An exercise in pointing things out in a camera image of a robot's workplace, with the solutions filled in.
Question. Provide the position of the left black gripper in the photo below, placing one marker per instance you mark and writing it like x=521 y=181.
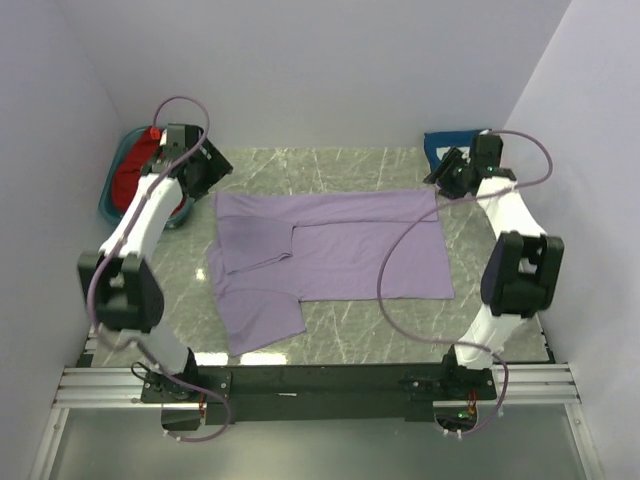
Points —
x=218 y=168

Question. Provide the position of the red t-shirt in basket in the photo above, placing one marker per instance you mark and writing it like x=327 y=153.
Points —
x=127 y=174

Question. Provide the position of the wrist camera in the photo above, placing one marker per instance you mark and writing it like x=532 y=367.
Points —
x=486 y=151
x=174 y=140

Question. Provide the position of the black base beam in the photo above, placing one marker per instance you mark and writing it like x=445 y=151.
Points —
x=293 y=392

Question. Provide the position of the lilac purple t-shirt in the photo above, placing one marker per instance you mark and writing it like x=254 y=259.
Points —
x=273 y=253

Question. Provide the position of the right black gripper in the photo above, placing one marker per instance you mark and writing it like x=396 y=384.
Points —
x=451 y=160

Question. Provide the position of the aluminium frame rail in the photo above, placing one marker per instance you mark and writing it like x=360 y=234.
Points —
x=99 y=429

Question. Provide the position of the folded blue printed t-shirt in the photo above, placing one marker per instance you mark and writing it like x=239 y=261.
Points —
x=437 y=144

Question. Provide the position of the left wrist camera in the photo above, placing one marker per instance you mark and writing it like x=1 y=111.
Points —
x=174 y=140

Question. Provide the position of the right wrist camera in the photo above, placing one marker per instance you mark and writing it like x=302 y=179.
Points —
x=486 y=151

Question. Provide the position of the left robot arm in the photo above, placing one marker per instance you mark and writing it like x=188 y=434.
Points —
x=124 y=301

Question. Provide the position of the teal plastic basket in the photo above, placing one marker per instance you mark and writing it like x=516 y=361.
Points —
x=107 y=207

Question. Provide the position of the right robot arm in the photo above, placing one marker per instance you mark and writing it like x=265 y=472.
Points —
x=522 y=271

